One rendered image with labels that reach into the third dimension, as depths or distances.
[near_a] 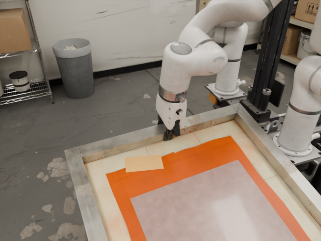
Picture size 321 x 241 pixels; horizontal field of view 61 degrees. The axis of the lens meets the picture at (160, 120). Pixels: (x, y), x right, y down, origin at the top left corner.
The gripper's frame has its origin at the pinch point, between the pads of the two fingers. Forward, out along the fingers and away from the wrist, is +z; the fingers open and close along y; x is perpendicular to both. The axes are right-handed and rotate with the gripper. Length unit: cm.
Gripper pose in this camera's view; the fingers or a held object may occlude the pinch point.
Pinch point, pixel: (165, 129)
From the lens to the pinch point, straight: 82.7
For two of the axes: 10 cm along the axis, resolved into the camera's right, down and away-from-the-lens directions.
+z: -1.1, 6.7, 7.4
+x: -9.0, 2.4, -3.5
